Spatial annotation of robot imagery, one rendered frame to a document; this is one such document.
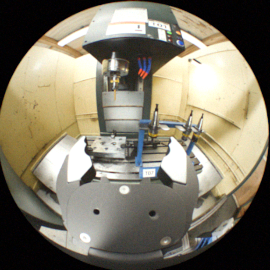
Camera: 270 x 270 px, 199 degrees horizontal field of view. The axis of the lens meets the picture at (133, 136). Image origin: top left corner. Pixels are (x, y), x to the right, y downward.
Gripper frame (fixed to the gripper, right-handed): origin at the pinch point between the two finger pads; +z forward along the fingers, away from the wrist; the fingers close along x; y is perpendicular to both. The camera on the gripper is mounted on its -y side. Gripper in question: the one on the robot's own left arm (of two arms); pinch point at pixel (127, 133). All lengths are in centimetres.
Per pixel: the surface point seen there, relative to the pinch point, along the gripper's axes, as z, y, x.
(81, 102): 121, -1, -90
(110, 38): 17.7, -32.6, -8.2
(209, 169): 12, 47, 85
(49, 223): -27, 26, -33
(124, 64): 31.9, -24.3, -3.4
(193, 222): -27, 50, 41
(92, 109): 121, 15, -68
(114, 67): 29.9, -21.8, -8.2
